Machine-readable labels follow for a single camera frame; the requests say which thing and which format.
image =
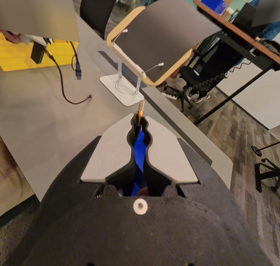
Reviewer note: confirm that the black usb hub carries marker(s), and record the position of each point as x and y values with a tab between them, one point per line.
37	53

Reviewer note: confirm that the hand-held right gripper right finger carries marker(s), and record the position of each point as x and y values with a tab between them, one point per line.
170	158

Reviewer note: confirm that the black wheeled frame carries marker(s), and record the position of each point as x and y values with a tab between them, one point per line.
268	174

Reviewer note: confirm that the black panel on white stand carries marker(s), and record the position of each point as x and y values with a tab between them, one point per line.
164	40

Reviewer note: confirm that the yellow plastic bin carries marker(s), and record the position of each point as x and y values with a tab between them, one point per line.
17	58

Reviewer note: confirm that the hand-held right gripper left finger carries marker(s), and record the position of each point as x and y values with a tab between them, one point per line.
109	156

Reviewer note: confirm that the blue plastic bin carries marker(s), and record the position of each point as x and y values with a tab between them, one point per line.
139	156
213	0

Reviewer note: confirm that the white power strip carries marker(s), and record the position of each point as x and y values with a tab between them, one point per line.
171	95

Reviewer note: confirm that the black monitor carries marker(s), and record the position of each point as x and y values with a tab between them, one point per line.
242	18

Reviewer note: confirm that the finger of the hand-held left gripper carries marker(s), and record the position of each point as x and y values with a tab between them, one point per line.
36	40

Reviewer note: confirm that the wooden desk with black frame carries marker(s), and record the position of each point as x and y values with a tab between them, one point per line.
251	51

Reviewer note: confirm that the black office chair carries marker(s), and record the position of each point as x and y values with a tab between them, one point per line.
190	75
98	7

